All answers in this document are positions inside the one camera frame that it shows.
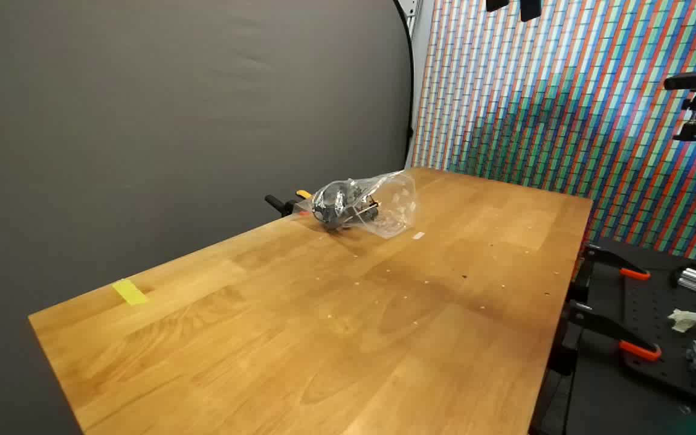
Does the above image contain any black perforated base board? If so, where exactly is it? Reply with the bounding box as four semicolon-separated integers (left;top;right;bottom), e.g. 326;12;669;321
536;238;696;435

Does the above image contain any yellow tape piece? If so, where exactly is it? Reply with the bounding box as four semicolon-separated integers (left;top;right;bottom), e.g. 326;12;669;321
112;279;153;309

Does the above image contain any clear plastic bag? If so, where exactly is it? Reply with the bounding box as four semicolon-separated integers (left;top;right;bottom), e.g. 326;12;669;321
308;167;421;242

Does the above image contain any gray cable with black ferrite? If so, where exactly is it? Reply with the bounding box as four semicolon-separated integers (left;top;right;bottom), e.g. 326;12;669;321
311;182;384;234

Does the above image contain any multicolour patterned backdrop panel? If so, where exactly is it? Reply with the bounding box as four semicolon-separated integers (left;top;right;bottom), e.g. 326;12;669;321
405;0;696;265

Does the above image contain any white crumpled paper piece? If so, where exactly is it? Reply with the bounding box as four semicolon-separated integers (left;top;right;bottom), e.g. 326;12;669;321
666;307;696;336

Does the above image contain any black clamp with yellow tip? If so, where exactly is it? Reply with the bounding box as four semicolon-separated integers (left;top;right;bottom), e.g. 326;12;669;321
264;190;316;221

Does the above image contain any black overhead fixture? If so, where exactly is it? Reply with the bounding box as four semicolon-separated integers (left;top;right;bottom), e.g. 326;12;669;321
484;0;543;25

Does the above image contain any gray fabric backdrop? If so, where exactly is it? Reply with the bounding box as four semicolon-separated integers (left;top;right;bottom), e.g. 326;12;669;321
0;0;416;435

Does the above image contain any orange handled black bar clamp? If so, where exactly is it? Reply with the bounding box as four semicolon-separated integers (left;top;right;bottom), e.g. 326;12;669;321
565;301;665;365
585;242;656;285

